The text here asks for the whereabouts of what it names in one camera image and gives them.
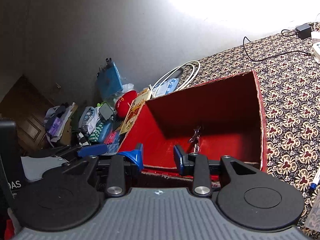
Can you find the blue notebook bag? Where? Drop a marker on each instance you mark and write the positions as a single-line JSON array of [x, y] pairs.
[[108, 80]]

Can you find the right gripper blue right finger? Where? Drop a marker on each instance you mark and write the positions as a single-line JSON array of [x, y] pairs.
[[184, 162]]

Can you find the clear plastic bag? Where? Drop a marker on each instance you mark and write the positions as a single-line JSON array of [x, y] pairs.
[[312, 221]]

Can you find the wooden door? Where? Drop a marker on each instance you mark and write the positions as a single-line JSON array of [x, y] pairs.
[[27, 107]]

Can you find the yellow printed card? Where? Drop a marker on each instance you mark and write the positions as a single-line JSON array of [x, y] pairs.
[[134, 109]]

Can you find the red plush cushion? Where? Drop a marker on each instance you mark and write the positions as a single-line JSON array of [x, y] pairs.
[[123, 104]]

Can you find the black power adapter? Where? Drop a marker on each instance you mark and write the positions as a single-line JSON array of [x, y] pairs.
[[303, 31]]

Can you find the blue white packet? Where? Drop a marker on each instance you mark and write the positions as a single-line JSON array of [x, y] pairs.
[[165, 88]]

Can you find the blue glasses case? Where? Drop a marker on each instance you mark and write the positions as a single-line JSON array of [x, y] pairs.
[[105, 131]]

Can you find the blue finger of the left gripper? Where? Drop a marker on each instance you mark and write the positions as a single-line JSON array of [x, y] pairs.
[[94, 150]]

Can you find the white power strip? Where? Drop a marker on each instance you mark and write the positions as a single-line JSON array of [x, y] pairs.
[[315, 36]]

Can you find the blue capped marker pen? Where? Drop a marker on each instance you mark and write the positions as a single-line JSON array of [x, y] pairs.
[[315, 181]]

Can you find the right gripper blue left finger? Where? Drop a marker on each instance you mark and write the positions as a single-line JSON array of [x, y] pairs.
[[134, 156]]

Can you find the pile of clothes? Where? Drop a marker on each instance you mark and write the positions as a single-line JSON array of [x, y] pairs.
[[69, 124]]

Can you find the red cardboard box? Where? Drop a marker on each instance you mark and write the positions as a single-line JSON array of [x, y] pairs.
[[228, 113]]

